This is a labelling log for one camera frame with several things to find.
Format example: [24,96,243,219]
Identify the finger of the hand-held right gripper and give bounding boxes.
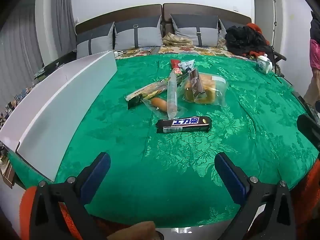
[296,114,320,153]

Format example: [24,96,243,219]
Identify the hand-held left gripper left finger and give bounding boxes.
[29,152,112,240]

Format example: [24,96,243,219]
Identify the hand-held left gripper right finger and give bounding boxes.
[214,152,298,240]

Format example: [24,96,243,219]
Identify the black chocolate bar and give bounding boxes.
[155,116,212,134]

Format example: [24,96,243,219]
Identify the white cardboard box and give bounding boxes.
[0,51,118,182]

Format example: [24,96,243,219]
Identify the bread loaf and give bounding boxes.
[182,72,229,107]

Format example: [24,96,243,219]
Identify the sausage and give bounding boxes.
[141,97,188,119]

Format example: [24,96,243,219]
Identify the gummy candy packet black ends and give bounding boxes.
[127,87,168,110]

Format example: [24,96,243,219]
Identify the long clear snack packet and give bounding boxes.
[166,71,178,120]

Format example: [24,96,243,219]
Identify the yellow cracker packet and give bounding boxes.
[125,79,168,100]

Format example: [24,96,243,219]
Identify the brown stick snack packet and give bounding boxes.
[187,68,207,98]

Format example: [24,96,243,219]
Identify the white and blue snack packet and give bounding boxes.
[179,59,196,74]

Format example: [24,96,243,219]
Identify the green patterned tablecloth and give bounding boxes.
[7,54,320,228]

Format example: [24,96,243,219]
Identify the red patterned cloth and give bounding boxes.
[19,152,320,240]

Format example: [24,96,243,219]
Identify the blue and white teapot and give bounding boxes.
[255,54,273,74]

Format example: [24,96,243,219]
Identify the black clothes pile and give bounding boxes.
[224,25,272,57]

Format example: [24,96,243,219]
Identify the red garment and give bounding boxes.
[245,23,263,57]

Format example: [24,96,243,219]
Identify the dark side furniture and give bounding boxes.
[35,51,78,80]

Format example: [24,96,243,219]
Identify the white door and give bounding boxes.
[252,0,283,53]

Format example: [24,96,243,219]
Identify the folded beige blanket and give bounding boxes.
[162,32,193,47]

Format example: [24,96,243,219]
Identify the brown headboard panel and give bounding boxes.
[162,3,252,30]
[75,4,163,53]

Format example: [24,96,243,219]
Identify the grey curtain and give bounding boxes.
[0,0,75,110]

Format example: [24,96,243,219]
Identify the black chair frame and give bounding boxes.
[271,45,287,77]

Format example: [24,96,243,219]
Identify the grey pillow with strap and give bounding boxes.
[170,14,220,47]
[114,15,164,52]
[76,22,115,59]
[218,19,229,48]

